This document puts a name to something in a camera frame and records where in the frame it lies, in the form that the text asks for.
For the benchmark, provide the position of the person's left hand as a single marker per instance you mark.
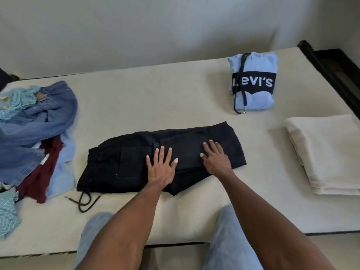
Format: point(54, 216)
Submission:
point(159, 172)

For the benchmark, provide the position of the person's right hand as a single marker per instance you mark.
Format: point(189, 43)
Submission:
point(218, 163)

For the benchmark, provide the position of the person's right middle finger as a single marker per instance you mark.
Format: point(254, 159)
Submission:
point(213, 146)

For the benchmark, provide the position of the person's left thumb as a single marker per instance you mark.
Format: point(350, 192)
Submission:
point(174, 165)

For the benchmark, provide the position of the person's left middle finger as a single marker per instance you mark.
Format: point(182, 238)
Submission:
point(162, 154)

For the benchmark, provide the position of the person's right thumb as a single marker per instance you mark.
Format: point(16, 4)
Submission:
point(204, 157)

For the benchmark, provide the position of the person's right little finger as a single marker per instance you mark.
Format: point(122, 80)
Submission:
point(224, 154)

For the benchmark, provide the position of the person's left little finger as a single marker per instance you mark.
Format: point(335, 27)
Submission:
point(149, 161)

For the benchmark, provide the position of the black pants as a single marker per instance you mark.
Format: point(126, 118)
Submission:
point(126, 165)

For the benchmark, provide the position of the person's left forearm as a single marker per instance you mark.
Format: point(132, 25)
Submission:
point(123, 230)

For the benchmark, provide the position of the person's right forearm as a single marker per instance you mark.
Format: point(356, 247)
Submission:
point(270, 222)

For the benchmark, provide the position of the cream mattress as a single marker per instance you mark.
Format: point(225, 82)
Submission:
point(168, 95)

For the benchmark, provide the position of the folded light blue hoodie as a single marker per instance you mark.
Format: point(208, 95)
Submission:
point(256, 81)

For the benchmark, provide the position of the light blue garment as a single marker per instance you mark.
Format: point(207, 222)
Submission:
point(63, 171)

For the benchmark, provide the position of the person's light blue trousers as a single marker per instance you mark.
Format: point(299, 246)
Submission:
point(230, 244)

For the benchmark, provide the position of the folded cream towel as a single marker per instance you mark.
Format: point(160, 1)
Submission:
point(323, 154)

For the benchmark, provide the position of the maroon garment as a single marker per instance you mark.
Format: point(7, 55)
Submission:
point(42, 177)

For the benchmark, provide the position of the blue denim jeans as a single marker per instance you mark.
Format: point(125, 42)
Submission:
point(31, 129)

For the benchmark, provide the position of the teal patterned garment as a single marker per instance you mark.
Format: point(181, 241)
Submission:
point(17, 104)
point(7, 213)

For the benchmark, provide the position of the dark object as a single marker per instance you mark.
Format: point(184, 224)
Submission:
point(4, 80)

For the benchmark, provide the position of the black bed frame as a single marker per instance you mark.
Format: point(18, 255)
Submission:
point(332, 70)

